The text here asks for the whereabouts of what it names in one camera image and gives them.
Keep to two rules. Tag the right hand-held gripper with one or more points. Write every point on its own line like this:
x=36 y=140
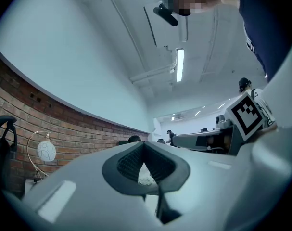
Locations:
x=246 y=115

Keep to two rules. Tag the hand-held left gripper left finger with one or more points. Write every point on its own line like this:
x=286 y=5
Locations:
x=88 y=191

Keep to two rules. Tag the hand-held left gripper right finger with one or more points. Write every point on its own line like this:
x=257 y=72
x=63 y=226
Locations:
x=203 y=189

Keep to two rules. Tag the artificial pink green flower bouquet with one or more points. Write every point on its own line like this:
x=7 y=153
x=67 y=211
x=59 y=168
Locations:
x=145 y=180

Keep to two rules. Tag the white globe desk lamp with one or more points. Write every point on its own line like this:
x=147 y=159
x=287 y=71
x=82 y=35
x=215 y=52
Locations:
x=46 y=150

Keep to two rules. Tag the long ceiling light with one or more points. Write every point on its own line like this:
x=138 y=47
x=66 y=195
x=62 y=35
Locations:
x=180 y=65

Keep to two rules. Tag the black office chair with jacket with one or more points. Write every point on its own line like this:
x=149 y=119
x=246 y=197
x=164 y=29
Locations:
x=2 y=148

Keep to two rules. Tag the person's dark shirt torso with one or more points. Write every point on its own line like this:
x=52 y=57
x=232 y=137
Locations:
x=268 y=20

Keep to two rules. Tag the black head-worn camera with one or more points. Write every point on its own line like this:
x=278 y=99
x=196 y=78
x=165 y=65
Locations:
x=166 y=14

